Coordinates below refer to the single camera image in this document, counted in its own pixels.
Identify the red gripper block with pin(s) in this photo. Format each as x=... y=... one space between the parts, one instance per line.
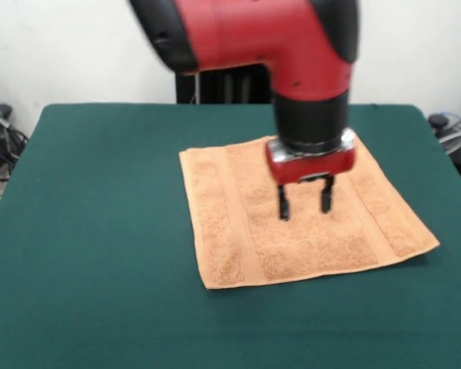
x=311 y=167

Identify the tan terry towel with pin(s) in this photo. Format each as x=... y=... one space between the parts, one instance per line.
x=223 y=230

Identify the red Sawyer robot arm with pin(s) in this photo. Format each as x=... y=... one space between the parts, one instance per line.
x=253 y=34

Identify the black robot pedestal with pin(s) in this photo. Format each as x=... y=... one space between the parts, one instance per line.
x=223 y=86

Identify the dark green table cloth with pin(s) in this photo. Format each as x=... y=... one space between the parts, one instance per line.
x=100 y=250

